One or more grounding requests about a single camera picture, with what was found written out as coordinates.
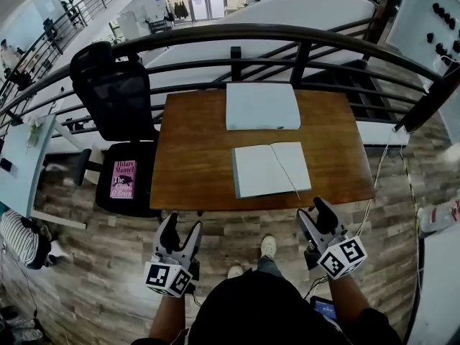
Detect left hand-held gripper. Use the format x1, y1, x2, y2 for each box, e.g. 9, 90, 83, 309
144, 212, 203, 298

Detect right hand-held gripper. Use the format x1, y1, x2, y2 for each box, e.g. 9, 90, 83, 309
296, 196, 369, 280

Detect white notebook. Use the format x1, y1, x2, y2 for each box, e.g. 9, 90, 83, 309
230, 141, 313, 200

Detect person's right forearm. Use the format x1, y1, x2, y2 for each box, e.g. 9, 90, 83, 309
326, 270, 372, 321

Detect person's left forearm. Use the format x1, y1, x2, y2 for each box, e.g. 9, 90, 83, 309
148, 292, 188, 341

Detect person's jeans leg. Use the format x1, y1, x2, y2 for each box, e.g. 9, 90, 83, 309
256, 254, 285, 278

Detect pink paperback book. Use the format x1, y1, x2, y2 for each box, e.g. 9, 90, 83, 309
109, 160, 138, 200

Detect blue screen phone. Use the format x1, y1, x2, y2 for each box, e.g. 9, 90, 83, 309
309, 295, 339, 323

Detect person's black top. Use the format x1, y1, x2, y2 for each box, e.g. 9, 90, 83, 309
130, 269, 403, 345

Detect clear plastic bag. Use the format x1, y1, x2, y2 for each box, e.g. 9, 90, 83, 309
418, 198, 460, 234

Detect white table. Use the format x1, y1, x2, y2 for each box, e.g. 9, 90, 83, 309
413, 228, 460, 345

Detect black mesh office chair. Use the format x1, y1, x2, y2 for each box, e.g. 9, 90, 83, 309
69, 41, 163, 219

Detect white side desk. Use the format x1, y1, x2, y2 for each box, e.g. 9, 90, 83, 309
0, 114, 88, 230

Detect small green plant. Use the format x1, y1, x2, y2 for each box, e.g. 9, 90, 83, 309
25, 119, 43, 155

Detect grey bag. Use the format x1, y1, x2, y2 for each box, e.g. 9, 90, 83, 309
0, 305, 46, 345

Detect black curved metal railing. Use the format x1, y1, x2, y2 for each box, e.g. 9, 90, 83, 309
0, 22, 460, 133

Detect hanging dark coats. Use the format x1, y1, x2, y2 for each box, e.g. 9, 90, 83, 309
173, 0, 190, 20

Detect white panel with black knobs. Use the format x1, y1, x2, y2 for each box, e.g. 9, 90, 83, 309
385, 0, 460, 66

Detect black balcony railing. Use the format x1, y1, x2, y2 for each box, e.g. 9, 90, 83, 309
0, 0, 134, 98

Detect white cable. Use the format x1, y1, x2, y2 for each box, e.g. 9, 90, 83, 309
354, 126, 404, 237

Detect yellow black striped cable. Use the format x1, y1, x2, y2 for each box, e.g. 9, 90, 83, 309
400, 155, 424, 303

